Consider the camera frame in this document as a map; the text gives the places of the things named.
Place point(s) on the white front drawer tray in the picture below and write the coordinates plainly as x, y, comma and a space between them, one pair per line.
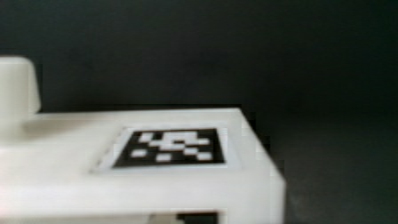
137, 167

